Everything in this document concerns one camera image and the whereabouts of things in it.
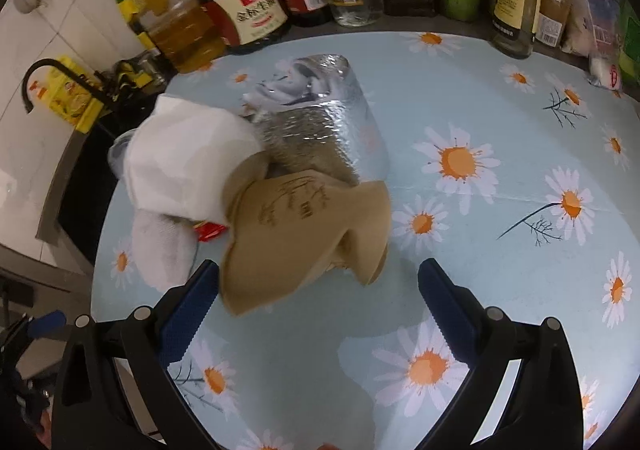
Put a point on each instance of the crushed brown paper cup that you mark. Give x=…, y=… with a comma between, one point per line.
x=295, y=240

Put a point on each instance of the yellow black kitchen item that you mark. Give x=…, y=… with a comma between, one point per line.
x=132, y=72

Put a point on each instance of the small red packet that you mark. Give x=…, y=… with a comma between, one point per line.
x=211, y=231

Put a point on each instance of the blue daisy print tablecloth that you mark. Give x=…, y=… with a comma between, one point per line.
x=500, y=240

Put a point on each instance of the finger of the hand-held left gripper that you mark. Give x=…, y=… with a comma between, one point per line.
x=47, y=322

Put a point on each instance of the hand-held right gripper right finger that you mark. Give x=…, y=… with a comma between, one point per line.
x=445, y=310

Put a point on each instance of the black faucet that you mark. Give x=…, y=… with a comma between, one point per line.
x=45, y=64

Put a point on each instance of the large cooking oil jug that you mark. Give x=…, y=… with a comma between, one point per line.
x=185, y=29

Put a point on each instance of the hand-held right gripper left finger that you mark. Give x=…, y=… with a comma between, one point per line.
x=192, y=310

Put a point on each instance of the yellow box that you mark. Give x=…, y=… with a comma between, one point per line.
x=67, y=97

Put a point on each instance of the kitchen sink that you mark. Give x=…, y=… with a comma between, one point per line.
x=85, y=190

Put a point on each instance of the small brown jar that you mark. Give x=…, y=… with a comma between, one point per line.
x=552, y=19

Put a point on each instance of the white and blue plastic bag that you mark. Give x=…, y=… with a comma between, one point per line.
x=595, y=14

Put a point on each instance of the silver foil bag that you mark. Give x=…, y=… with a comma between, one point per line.
x=325, y=129

